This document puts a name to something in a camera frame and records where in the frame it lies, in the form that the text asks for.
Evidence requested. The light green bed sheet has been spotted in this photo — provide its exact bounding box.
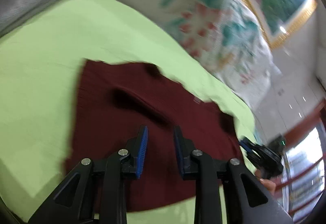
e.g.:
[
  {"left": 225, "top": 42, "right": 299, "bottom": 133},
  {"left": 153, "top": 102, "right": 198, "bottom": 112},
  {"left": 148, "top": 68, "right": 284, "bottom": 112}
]
[{"left": 0, "top": 0, "right": 256, "bottom": 224}]

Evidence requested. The maroon knit hooded sweater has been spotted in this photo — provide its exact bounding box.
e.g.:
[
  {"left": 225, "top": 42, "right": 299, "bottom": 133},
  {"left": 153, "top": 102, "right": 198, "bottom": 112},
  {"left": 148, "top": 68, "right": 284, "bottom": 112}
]
[{"left": 62, "top": 59, "right": 242, "bottom": 213}]

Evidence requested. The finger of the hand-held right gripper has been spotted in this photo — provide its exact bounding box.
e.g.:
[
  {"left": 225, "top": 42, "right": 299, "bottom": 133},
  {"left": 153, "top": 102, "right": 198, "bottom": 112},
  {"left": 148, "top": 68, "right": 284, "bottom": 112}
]
[
  {"left": 239, "top": 143, "right": 261, "bottom": 161},
  {"left": 241, "top": 137, "right": 264, "bottom": 150}
]

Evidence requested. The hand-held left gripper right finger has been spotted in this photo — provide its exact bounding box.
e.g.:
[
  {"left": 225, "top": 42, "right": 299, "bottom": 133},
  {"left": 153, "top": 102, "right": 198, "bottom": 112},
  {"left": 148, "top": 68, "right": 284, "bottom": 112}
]
[{"left": 173, "top": 125, "right": 294, "bottom": 224}]

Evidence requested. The person's right hand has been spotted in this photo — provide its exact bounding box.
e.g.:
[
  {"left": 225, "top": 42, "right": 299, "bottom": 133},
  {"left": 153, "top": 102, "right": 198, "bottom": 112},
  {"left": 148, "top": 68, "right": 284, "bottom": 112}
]
[{"left": 255, "top": 170, "right": 278, "bottom": 196}]

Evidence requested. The floral white quilt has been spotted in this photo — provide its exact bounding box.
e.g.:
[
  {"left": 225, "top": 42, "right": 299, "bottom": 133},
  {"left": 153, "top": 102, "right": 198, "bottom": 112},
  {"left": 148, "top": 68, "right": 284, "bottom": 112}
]
[{"left": 97, "top": 0, "right": 272, "bottom": 110}]

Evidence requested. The red wooden door frame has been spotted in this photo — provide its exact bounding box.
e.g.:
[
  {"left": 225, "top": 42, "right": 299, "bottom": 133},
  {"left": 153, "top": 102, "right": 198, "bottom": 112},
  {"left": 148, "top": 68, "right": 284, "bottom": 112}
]
[{"left": 274, "top": 100, "right": 326, "bottom": 217}]

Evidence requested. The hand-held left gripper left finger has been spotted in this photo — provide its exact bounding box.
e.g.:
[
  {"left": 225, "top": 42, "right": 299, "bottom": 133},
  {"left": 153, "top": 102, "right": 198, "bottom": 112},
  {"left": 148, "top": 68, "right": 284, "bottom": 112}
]
[{"left": 28, "top": 125, "right": 149, "bottom": 224}]

